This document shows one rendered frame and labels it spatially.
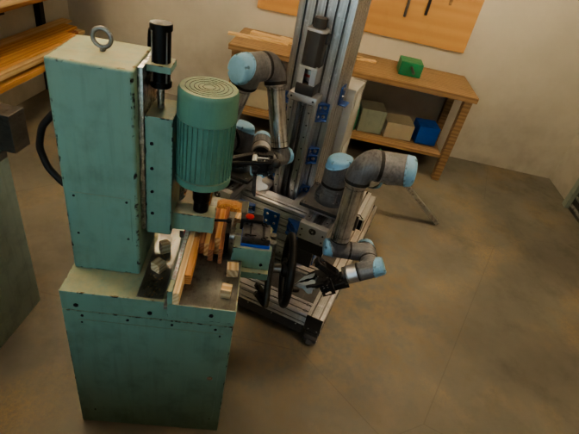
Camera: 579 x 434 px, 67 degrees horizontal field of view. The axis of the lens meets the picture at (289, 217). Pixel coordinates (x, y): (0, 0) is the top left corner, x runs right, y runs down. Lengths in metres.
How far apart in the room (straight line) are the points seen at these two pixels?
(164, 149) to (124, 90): 0.20
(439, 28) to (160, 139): 3.62
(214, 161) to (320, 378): 1.43
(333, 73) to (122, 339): 1.39
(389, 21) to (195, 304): 3.64
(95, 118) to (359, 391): 1.79
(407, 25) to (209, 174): 3.46
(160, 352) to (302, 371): 0.91
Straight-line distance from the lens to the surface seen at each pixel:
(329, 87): 2.07
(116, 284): 1.60
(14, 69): 3.84
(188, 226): 1.53
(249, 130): 2.09
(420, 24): 4.57
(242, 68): 1.75
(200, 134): 1.28
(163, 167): 1.38
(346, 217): 1.68
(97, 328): 1.70
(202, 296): 1.41
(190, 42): 4.87
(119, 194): 1.42
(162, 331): 1.64
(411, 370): 2.61
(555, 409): 2.94
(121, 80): 1.25
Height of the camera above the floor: 1.94
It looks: 36 degrees down
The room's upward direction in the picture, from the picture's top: 12 degrees clockwise
